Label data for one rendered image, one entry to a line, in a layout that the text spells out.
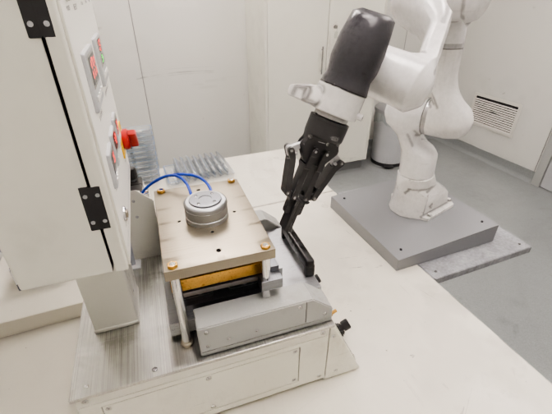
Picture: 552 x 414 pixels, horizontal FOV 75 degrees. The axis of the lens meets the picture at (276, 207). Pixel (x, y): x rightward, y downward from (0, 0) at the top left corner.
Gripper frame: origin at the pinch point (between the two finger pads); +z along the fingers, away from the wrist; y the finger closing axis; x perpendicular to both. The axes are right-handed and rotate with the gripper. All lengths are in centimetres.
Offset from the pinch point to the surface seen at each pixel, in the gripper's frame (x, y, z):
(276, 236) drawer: 8.7, 4.1, 10.6
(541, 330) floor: 16, 173, 48
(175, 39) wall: 242, 0, -11
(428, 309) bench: -7, 47, 18
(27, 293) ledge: 29, -47, 49
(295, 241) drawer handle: 0.2, 3.9, 6.6
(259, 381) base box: -15.9, -1.5, 29.5
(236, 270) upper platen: -9.6, -11.6, 8.3
